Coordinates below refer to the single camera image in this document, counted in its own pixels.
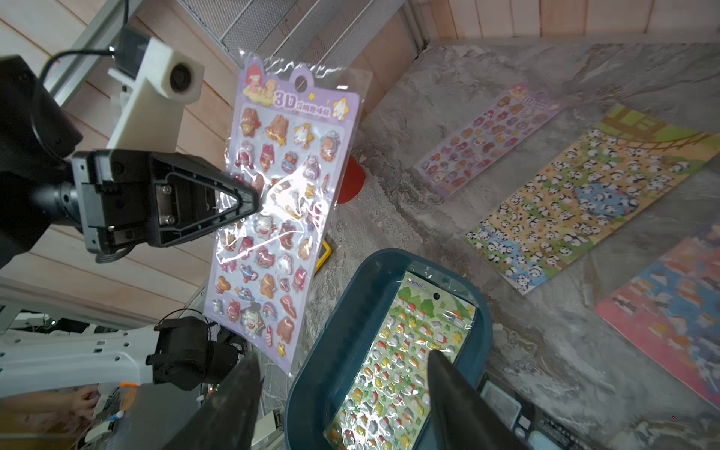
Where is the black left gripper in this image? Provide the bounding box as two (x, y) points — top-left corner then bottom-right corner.
(1, 55), (262, 266)

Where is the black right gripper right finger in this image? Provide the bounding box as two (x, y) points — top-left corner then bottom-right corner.
(427, 350), (525, 449)

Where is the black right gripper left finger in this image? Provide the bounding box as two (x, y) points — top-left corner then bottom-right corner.
(164, 352), (264, 450)

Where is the green yellow sticker sheet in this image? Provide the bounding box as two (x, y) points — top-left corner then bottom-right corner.
(324, 272), (476, 449)

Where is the teal storage box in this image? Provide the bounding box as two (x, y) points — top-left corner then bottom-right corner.
(284, 247), (492, 449)

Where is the pink round sticker sheet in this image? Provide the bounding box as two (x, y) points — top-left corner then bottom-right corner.
(204, 55), (371, 375)

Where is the red blue cat sticker sheet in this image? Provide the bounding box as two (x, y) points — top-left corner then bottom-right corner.
(595, 219), (719, 407)

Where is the colourful small sticker sheet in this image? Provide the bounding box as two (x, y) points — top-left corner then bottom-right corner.
(465, 104), (719, 294)

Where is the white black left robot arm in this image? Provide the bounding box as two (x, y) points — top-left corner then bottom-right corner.
(1, 55), (259, 397)

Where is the yellow calculator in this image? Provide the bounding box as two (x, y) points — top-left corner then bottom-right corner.
(314, 239), (333, 274)

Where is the red pencil cup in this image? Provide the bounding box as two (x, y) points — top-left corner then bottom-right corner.
(337, 157), (366, 204)

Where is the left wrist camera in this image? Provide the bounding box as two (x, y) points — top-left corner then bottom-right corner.
(108, 26), (204, 153)

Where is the white mesh wall shelf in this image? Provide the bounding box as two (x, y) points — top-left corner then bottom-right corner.
(179, 1), (428, 67)

